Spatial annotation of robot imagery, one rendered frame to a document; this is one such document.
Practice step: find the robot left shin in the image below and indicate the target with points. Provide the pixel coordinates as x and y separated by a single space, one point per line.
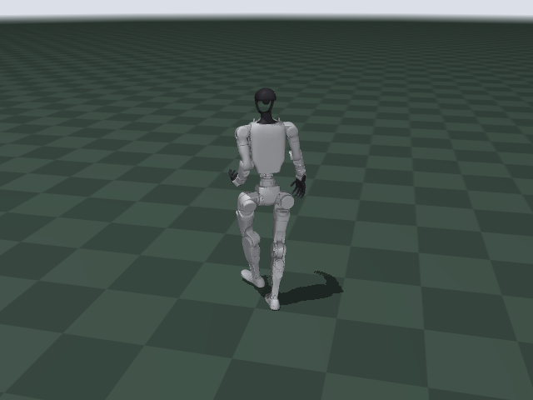
252 255

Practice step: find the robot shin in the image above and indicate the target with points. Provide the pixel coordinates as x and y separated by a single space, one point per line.
277 269
252 255

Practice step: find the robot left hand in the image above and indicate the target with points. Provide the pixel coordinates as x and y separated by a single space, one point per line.
231 175

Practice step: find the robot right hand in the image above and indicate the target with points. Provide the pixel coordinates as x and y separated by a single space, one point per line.
300 185

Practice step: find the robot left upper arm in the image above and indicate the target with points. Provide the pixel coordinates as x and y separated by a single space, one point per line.
241 135

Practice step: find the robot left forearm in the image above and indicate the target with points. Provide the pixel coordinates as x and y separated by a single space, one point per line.
241 176

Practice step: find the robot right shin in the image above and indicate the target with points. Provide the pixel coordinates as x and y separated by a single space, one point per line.
277 269

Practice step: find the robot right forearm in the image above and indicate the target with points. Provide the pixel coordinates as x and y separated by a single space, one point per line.
299 167

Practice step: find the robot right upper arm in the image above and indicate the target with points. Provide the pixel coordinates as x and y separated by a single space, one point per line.
293 140

